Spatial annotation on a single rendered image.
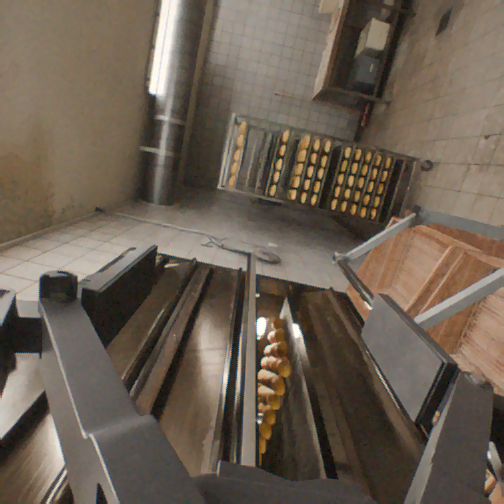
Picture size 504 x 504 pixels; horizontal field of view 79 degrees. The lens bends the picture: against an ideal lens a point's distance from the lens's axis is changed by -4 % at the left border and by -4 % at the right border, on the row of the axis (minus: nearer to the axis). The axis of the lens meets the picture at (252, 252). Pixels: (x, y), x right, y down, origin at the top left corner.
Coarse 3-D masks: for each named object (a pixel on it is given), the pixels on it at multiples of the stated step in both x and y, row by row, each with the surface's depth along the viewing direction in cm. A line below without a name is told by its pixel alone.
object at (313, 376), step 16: (288, 288) 176; (288, 304) 167; (304, 320) 141; (304, 336) 127; (304, 352) 118; (304, 368) 113; (320, 384) 100; (320, 400) 92; (320, 416) 88; (320, 432) 85; (336, 432) 82; (320, 448) 82; (336, 448) 77; (336, 464) 72; (352, 480) 69
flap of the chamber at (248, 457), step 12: (252, 252) 173; (252, 264) 153; (252, 276) 137; (252, 288) 124; (252, 300) 114; (252, 312) 105; (252, 324) 97; (252, 336) 91; (252, 348) 85; (252, 360) 80; (252, 372) 75; (252, 384) 71; (252, 396) 67; (252, 408) 64; (252, 420) 61; (252, 432) 58; (252, 444) 56; (252, 456) 53
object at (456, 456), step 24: (456, 384) 11; (480, 384) 11; (456, 408) 10; (480, 408) 10; (432, 432) 11; (456, 432) 8; (480, 432) 9; (432, 456) 7; (456, 456) 8; (480, 456) 8; (432, 480) 6; (456, 480) 6; (480, 480) 7
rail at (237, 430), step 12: (240, 336) 91; (240, 348) 85; (240, 360) 80; (240, 372) 75; (240, 384) 71; (240, 396) 67; (240, 408) 64; (240, 420) 61; (240, 432) 58; (240, 444) 56; (240, 456) 53
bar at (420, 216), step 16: (416, 208) 104; (400, 224) 105; (416, 224) 106; (448, 224) 104; (464, 224) 104; (480, 224) 103; (384, 240) 106; (336, 256) 108; (352, 256) 108; (352, 272) 93; (496, 272) 60; (480, 288) 60; (496, 288) 60; (368, 304) 75; (448, 304) 61; (464, 304) 61; (416, 320) 63; (432, 320) 62; (496, 480) 33
